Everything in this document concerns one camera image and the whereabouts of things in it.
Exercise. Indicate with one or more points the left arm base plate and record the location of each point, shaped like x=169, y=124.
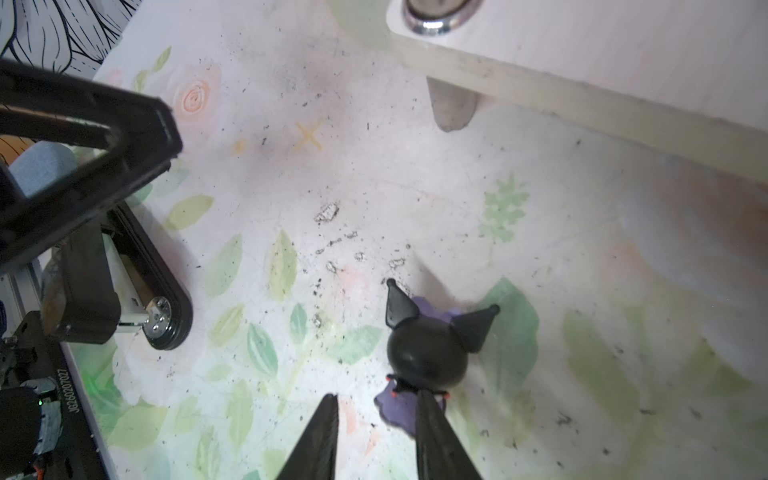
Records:
x=48, y=429

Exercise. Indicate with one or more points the white two-tier shelf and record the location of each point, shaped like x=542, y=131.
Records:
x=687, y=78

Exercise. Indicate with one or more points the black white kuromi toy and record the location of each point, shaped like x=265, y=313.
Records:
x=427, y=352

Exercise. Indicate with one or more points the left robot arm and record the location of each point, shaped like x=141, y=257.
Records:
x=106, y=276

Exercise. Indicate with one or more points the black flat link bar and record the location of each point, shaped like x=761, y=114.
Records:
x=154, y=302

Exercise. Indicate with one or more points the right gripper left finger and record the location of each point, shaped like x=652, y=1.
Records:
x=314, y=455

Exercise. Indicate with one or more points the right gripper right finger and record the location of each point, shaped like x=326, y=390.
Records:
x=439, y=453

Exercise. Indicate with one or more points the blue grey sponge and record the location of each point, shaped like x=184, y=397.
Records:
x=41, y=165

